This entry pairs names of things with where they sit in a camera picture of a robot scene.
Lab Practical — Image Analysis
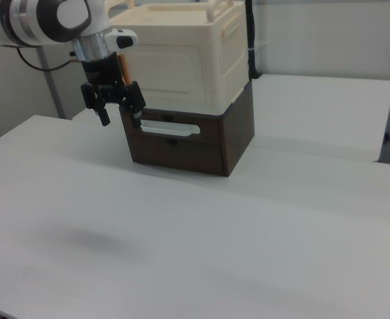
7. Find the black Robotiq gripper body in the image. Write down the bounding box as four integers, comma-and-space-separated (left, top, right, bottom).
80, 52, 131, 104

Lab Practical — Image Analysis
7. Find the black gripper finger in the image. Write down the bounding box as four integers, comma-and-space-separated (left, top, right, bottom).
118, 80, 147, 129
80, 82, 111, 127

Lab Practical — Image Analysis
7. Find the cream cabinet door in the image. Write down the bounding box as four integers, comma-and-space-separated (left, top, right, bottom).
120, 42, 215, 104

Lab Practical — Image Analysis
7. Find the plain brown drawer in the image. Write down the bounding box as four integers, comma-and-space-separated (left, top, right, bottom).
128, 133, 226, 176

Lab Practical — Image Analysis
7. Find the dark brown wooden drawer box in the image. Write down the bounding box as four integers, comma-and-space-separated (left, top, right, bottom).
119, 80, 256, 177

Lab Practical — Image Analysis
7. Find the black vertical pole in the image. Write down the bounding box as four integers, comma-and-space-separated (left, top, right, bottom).
243, 0, 262, 80

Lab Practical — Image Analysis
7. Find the white drawer handle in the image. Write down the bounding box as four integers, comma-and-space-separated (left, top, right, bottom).
140, 118, 201, 138

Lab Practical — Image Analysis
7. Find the grey metal post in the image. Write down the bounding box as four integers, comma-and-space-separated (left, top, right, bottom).
37, 45, 66, 120

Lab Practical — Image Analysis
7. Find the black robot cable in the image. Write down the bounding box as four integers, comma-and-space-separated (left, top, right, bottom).
16, 47, 82, 72

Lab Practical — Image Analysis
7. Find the cream tray with handles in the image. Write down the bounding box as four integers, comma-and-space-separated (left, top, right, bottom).
109, 0, 249, 116

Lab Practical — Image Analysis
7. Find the brown drawer with white handle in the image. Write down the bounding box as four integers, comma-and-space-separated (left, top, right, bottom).
120, 108, 225, 145

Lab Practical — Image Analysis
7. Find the cream tubular cabinet handle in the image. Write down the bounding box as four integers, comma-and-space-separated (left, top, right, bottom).
205, 0, 235, 19

